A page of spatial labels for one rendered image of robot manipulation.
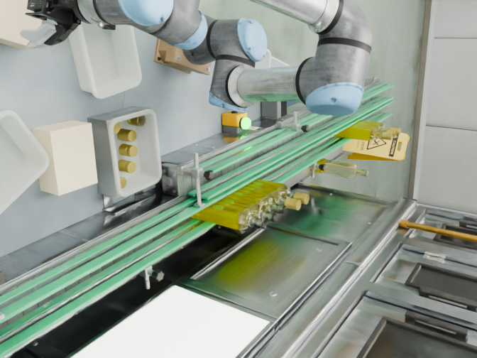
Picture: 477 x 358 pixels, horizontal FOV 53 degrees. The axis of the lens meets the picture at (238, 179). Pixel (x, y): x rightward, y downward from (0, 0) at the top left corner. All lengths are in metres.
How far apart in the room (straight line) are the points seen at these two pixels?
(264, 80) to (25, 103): 0.58
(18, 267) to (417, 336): 0.96
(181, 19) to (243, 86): 0.47
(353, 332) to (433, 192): 6.43
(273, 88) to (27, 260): 0.72
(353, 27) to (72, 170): 0.74
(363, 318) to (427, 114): 6.15
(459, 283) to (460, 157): 5.90
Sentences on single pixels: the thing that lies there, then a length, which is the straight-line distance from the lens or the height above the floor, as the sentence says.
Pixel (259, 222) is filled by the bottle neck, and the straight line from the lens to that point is 1.41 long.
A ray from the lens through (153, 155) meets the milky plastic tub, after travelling 1.45.
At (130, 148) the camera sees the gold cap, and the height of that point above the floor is 0.81.
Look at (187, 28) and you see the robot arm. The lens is 0.87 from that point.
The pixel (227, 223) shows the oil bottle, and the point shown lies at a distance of 1.46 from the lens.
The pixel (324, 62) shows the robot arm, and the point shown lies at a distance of 1.05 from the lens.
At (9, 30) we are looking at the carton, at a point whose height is 0.82.
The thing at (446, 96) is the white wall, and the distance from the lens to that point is 7.25.
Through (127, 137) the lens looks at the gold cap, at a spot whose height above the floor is 0.81.
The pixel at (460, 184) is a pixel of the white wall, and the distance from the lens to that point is 7.52.
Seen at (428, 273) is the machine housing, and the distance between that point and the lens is 1.58.
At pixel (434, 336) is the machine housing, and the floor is 1.64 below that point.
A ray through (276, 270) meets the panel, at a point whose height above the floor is 1.19.
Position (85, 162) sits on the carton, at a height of 0.83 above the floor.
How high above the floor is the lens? 1.82
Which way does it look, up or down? 33 degrees down
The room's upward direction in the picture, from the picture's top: 102 degrees clockwise
